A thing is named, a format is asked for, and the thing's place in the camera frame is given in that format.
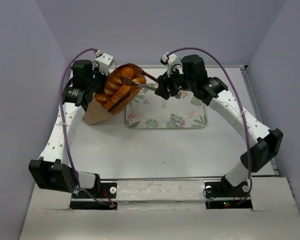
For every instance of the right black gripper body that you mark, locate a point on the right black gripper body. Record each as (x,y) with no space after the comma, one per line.
(176,82)

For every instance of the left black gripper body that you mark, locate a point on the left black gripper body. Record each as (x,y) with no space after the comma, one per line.
(97,83)

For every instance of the long seeded fake baguette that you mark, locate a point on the long seeded fake baguette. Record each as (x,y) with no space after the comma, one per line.
(114,83)

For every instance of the metal kitchen tongs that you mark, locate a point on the metal kitchen tongs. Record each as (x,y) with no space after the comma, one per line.
(134,75)

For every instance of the brown paper bag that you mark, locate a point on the brown paper bag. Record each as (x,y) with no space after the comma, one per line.
(96,113)

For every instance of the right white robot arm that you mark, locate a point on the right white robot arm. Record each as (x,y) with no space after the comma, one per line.
(262,143)

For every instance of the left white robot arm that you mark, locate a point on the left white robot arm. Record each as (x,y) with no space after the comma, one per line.
(54,169)

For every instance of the ridged orange fake bread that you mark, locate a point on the ridged orange fake bread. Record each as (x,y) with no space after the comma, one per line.
(122,93)

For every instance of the pale crusty fake bread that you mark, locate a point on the pale crusty fake bread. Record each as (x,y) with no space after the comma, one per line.
(137,81)

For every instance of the floral leaf print tray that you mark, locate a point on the floral leaf print tray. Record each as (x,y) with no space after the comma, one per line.
(149,111)

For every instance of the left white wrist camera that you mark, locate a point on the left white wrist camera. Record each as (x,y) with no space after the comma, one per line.
(103,62)

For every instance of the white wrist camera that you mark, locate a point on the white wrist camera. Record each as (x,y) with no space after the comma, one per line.
(171,61)
(103,62)

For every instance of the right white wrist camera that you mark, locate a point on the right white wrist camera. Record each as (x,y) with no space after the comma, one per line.
(171,61)

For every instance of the aluminium front rail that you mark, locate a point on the aluminium front rail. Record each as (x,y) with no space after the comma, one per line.
(190,178)

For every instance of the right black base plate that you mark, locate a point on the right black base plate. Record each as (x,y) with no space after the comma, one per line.
(231,198)

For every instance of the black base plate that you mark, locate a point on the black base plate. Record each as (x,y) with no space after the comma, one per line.
(104,199)
(231,198)

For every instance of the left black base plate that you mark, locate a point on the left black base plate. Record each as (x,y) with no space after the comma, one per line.
(104,199)

